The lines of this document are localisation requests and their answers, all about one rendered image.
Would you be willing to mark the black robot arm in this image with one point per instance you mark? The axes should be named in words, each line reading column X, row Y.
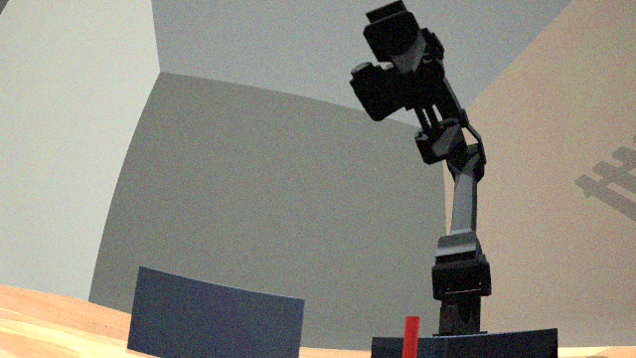
column 459, row 262

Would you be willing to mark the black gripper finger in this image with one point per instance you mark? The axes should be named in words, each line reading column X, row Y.
column 440, row 143
column 404, row 58

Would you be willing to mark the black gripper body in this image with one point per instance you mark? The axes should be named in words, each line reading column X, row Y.
column 420, row 90

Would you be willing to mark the red peg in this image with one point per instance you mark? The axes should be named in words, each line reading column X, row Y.
column 410, row 337

